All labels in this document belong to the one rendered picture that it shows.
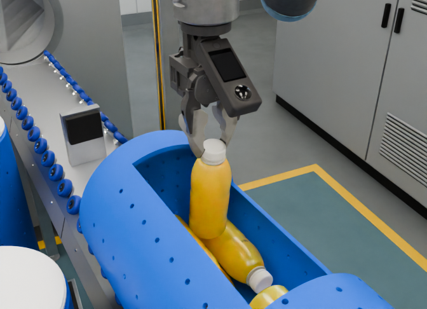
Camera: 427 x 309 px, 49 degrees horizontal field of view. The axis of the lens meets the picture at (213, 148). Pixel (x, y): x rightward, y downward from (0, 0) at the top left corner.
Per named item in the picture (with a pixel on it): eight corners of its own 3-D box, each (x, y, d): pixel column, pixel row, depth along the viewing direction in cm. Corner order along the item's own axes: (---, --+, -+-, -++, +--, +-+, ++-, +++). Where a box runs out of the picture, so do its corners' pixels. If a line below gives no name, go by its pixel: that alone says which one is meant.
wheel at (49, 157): (53, 148, 126) (46, 146, 125) (57, 156, 123) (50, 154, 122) (44, 162, 127) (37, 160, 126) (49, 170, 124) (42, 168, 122)
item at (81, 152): (103, 152, 133) (96, 103, 125) (108, 159, 130) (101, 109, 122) (68, 163, 129) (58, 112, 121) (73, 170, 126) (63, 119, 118)
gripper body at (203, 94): (210, 81, 77) (210, 6, 71) (240, 101, 71) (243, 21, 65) (168, 91, 74) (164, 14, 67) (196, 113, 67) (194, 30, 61)
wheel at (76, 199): (79, 192, 110) (72, 190, 109) (85, 203, 107) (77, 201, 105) (70, 208, 111) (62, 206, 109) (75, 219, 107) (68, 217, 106)
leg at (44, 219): (58, 251, 230) (31, 141, 196) (61, 259, 226) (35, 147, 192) (46, 256, 227) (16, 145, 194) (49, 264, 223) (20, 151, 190)
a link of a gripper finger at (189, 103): (203, 128, 73) (211, 74, 69) (209, 133, 72) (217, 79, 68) (176, 131, 71) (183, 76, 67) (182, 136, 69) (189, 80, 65)
